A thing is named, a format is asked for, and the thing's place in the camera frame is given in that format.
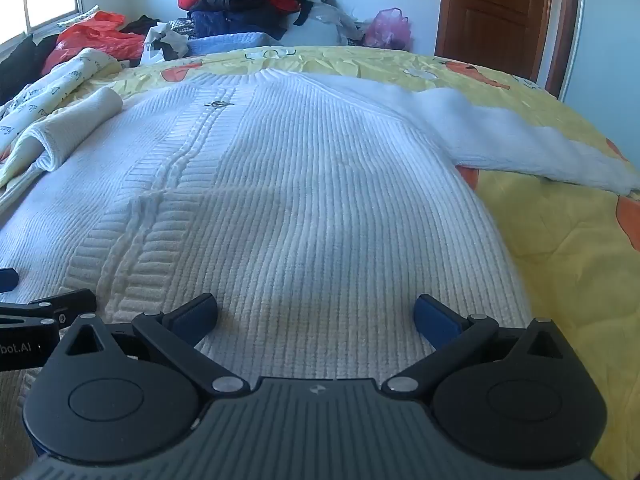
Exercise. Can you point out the cream printed cloth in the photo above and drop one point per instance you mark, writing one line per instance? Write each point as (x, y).
(55, 85)

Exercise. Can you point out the light blue knit blanket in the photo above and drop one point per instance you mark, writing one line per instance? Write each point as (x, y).
(235, 42)

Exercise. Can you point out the navy blue jacket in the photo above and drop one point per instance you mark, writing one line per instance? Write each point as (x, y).
(225, 19)

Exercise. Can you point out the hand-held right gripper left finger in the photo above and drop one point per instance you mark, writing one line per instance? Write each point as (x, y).
(197, 317)

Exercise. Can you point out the pink plastic bag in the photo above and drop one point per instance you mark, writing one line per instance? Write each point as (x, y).
(387, 30)

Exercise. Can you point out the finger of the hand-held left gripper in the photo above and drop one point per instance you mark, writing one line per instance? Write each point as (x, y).
(70, 304)
(6, 281)

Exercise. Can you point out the white knit sweater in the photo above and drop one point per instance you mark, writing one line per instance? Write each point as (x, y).
(310, 200)

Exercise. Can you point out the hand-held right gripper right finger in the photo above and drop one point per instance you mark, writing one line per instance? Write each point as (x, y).
(437, 322)

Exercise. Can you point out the red garment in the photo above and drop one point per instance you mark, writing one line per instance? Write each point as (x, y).
(95, 40)

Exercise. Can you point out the yellow printed bed quilt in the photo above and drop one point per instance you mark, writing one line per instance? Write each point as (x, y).
(575, 260)

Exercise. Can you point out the brown wooden door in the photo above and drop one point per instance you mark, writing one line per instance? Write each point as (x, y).
(495, 15)

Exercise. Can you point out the white grey cloth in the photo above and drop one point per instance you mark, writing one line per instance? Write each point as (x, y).
(327, 15)

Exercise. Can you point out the white and black cloth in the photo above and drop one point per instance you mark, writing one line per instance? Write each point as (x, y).
(165, 41)

